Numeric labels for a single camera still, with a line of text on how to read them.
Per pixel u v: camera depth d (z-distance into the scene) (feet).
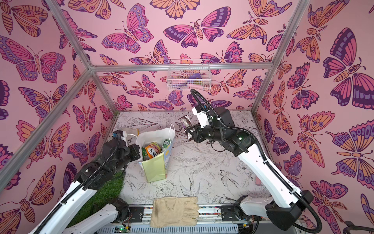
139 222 2.38
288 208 1.21
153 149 2.60
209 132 1.88
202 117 1.83
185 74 3.21
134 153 1.98
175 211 2.44
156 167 2.43
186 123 2.05
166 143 2.63
